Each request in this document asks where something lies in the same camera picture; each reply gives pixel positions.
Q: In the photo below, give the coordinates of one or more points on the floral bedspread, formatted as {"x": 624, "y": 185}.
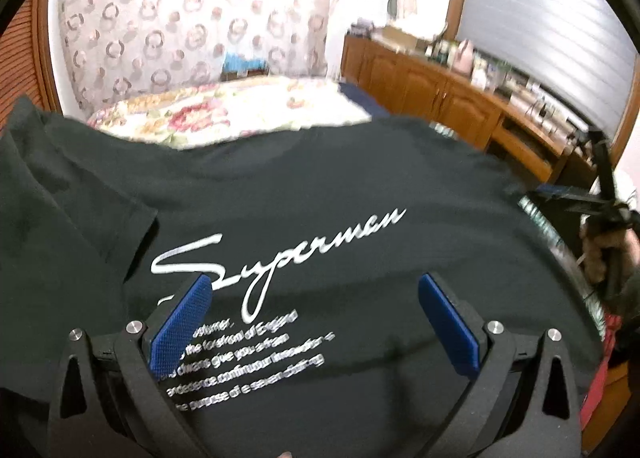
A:
{"x": 225, "y": 108}

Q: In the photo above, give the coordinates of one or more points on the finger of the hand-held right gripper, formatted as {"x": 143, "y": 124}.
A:
{"x": 555, "y": 198}

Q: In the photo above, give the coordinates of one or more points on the navy bed sheet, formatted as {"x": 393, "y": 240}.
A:
{"x": 360, "y": 98}

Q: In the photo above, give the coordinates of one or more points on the circle patterned curtain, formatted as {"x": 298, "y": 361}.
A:
{"x": 200, "y": 8}

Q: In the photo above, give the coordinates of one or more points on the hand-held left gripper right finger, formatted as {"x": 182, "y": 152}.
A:
{"x": 447, "y": 323}

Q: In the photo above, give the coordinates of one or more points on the wooden sideboard cabinet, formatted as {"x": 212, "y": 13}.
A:
{"x": 425, "y": 83}

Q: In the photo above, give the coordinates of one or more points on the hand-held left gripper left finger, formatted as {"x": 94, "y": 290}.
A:
{"x": 181, "y": 323}

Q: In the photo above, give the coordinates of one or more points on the pink bottle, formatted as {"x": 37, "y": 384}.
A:
{"x": 465, "y": 57}

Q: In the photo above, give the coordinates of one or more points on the blue cloth bundle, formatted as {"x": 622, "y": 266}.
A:
{"x": 243, "y": 65}

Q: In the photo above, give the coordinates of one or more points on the black printed t-shirt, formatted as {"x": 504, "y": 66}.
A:
{"x": 300, "y": 178}

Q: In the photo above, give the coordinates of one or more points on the red cloth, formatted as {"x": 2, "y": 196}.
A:
{"x": 607, "y": 363}

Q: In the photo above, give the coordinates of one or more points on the person's right hand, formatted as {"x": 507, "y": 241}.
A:
{"x": 592, "y": 250}

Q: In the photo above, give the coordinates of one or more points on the cardboard box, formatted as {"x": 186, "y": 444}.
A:
{"x": 402, "y": 37}

